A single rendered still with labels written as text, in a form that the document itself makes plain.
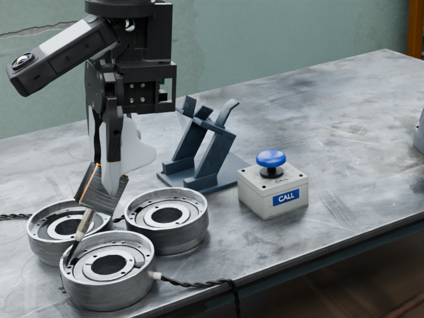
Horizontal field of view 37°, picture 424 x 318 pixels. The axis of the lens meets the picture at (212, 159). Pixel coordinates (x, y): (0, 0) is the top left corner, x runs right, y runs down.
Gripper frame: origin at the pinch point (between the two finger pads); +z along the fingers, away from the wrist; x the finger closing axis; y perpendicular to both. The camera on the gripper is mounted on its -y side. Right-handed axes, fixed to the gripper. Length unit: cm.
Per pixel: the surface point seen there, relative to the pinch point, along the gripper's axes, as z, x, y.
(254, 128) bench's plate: 6.9, 27.1, 34.6
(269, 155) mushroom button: 0.7, 2.3, 22.9
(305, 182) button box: 3.8, -0.7, 27.0
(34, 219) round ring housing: 8.9, 9.4, -6.3
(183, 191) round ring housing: 6.0, 5.8, 12.5
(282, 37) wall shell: 24, 166, 124
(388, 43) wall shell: 29, 167, 183
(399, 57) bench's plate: 1, 44, 80
